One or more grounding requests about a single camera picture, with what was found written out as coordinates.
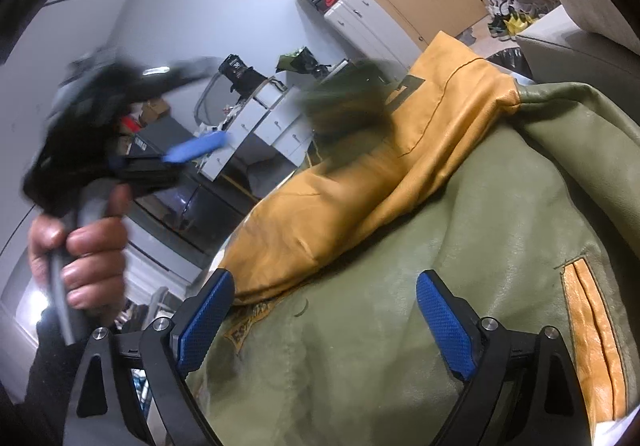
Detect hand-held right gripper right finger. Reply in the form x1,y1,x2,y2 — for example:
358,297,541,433
415,270,593,446

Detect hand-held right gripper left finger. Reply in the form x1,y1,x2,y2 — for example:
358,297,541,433
62,270,236,446

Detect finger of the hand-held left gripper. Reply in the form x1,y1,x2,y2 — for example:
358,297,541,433
112,131,231,199
131,56,222,94

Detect green and yellow leather jacket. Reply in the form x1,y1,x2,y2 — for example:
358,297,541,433
185,30,640,446

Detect person's left hand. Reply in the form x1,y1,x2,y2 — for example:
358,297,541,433
27,185,132,321

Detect grey metal cabinet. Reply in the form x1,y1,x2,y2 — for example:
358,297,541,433
131,118,202,161

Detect oval desk mirror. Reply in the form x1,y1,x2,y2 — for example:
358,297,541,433
192,70,227,127

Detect cardboard boxes on cabinet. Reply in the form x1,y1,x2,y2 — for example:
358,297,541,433
139,98,174,125

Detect black box on desk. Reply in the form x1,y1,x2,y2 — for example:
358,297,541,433
217,54,262,95

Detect white vanity desk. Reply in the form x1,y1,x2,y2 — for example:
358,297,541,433
197,74,321,183

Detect green bag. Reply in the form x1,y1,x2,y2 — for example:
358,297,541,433
277,46,321,74

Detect tall white drawer cabinet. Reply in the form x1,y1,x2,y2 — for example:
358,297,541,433
322,0,427,65

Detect black plastic bag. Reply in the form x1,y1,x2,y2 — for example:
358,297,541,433
487,48,534,81

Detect pair of yellow shoes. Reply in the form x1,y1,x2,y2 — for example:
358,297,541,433
502,10,534,41

